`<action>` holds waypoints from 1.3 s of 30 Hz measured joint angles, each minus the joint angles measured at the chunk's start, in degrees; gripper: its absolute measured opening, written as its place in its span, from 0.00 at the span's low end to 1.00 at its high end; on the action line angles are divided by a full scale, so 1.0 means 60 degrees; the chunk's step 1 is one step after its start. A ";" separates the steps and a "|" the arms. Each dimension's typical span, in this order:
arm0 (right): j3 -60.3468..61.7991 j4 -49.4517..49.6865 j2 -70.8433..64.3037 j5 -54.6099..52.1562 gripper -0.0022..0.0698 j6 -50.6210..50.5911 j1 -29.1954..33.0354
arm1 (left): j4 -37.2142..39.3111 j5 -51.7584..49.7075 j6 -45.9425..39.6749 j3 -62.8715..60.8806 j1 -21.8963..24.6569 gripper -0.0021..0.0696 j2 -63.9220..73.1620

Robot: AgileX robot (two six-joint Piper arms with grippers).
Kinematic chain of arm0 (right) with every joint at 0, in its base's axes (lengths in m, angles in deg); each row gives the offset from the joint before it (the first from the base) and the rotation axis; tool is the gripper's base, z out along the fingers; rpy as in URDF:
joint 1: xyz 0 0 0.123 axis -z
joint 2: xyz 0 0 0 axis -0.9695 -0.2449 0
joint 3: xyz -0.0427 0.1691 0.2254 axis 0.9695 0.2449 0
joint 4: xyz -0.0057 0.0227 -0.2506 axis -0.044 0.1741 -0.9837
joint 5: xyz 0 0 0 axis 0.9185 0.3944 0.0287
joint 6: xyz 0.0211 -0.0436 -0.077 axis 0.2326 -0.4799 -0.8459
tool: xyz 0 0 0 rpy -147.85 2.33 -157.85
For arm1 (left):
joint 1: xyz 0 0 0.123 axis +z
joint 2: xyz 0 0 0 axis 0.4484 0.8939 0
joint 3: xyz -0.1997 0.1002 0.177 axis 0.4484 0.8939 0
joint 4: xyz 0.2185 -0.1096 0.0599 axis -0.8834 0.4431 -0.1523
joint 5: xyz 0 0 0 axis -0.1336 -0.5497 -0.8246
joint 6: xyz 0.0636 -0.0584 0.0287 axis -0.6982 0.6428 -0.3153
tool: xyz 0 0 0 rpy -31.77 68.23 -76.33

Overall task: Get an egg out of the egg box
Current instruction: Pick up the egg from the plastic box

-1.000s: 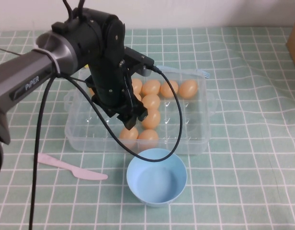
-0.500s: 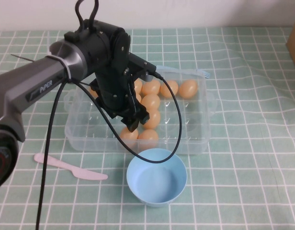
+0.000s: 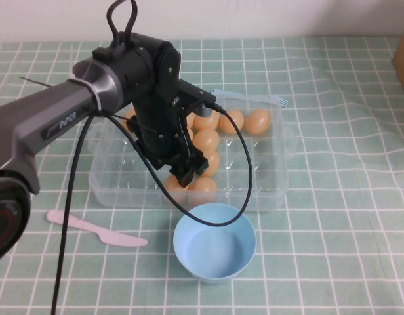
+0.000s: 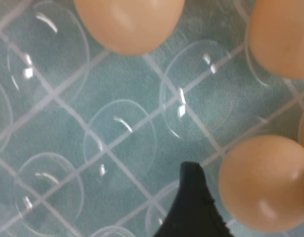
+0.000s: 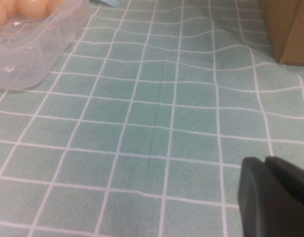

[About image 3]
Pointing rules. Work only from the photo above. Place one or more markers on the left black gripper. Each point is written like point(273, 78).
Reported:
point(159, 144)

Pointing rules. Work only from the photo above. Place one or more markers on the orange plastic egg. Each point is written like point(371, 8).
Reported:
point(127, 115)
point(258, 120)
point(206, 139)
point(189, 134)
point(190, 120)
point(179, 194)
point(207, 122)
point(203, 188)
point(231, 121)
point(214, 164)

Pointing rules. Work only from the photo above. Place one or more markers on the left grey black robot arm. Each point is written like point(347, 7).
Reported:
point(57, 108)

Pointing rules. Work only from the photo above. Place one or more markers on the clear plastic egg box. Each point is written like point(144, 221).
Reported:
point(271, 170)

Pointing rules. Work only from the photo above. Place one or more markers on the brown cardboard box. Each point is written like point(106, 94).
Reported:
point(403, 65)

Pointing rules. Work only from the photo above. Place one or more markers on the light blue plastic bowl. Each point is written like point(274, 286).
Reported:
point(215, 256)

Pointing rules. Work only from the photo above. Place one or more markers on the pink plastic knife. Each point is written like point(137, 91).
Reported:
point(116, 238)

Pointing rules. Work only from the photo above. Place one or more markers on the light blue plastic fork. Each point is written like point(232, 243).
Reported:
point(281, 100)

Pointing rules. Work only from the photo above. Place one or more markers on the green checked tablecloth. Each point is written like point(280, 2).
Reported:
point(336, 229)

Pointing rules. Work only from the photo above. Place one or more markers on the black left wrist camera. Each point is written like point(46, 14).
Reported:
point(195, 96)

